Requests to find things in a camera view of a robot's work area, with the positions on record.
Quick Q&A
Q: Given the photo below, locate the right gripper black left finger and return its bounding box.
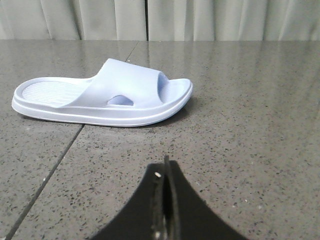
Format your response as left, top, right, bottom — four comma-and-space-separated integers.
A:
91, 163, 166, 240

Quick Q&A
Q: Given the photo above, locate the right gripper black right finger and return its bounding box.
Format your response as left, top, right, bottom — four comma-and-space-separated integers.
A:
164, 155, 246, 240

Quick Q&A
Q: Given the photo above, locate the light blue slipper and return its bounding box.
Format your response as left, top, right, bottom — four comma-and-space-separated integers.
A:
11, 58, 193, 127

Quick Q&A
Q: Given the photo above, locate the beige curtain backdrop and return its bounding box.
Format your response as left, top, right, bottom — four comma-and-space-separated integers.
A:
0, 0, 320, 41

